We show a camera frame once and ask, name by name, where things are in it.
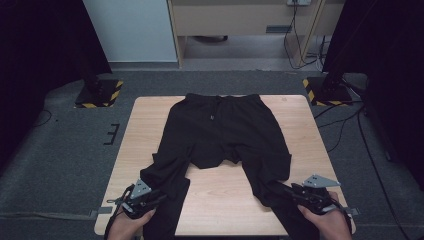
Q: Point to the black pants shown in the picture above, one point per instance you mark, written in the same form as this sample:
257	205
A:
216	133

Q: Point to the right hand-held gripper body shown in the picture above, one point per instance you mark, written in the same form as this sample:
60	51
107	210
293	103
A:
315	196

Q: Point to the person's right hand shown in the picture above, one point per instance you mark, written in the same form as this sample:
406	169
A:
328	226

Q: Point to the black curtain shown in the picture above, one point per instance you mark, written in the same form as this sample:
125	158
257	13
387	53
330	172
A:
36	60
390	60

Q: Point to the white power strip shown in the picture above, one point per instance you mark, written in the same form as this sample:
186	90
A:
299	2

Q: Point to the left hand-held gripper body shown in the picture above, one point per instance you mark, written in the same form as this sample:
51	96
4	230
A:
140	201

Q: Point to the black stand pole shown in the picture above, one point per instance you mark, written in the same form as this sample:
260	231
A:
91	81
333	80

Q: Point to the white panel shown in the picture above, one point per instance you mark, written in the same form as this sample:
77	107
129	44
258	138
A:
130	30

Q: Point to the grey tape strip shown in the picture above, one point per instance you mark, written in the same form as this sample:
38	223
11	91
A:
352	211
103	210

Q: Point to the person's left hand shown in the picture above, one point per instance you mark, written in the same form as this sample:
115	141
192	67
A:
126	228

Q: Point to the black yellow striped stand base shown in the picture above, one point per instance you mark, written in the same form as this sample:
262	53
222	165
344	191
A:
328	95
100	95

